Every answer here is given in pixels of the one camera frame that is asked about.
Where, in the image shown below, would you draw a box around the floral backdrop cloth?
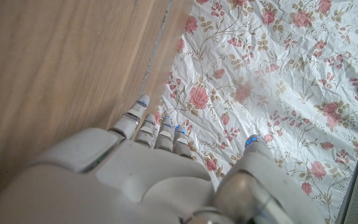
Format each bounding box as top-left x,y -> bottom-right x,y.
154,0 -> 358,224

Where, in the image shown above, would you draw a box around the black backdrop frame pole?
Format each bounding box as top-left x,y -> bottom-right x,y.
334,114 -> 358,224

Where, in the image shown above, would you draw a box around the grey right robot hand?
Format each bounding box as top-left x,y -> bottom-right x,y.
0,94 -> 326,224

